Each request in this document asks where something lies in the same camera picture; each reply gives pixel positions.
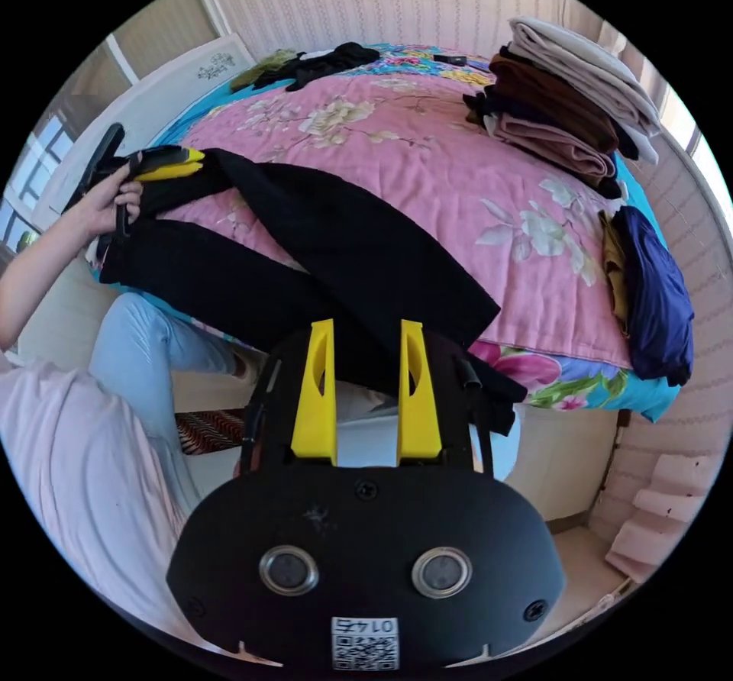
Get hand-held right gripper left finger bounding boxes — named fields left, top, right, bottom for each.
left=290, top=318, right=338, bottom=463

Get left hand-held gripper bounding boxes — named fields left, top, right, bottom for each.
left=114, top=144, right=206, bottom=241

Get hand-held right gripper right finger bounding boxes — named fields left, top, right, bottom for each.
left=397, top=318, right=444, bottom=463

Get black tapered pants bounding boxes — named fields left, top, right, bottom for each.
left=98, top=147, right=529, bottom=437

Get person's left forearm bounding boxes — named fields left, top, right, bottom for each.
left=0, top=208, right=99, bottom=350

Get person's left hand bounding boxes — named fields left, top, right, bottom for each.
left=74, top=167, right=145, bottom=242

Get white bed headboard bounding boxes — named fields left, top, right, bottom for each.
left=34, top=32, right=259, bottom=224

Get red patterned floor mat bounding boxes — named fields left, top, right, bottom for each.
left=174, top=409, right=248, bottom=457

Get window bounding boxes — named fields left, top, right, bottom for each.
left=0, top=114, right=65, bottom=253

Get black and green clothes pile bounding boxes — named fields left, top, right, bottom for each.
left=228, top=41, right=383, bottom=93

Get bed with pink floral quilt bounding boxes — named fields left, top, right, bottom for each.
left=86, top=42, right=683, bottom=424

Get person's body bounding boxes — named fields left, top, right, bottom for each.
left=0, top=291, right=270, bottom=657

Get navy and olive clothes pile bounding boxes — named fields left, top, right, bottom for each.
left=598, top=205, right=697, bottom=389

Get stacked folded pile of clothes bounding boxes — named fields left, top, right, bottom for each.
left=462, top=16, right=665, bottom=200

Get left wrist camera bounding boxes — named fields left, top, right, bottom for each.
left=60, top=122, right=126, bottom=215

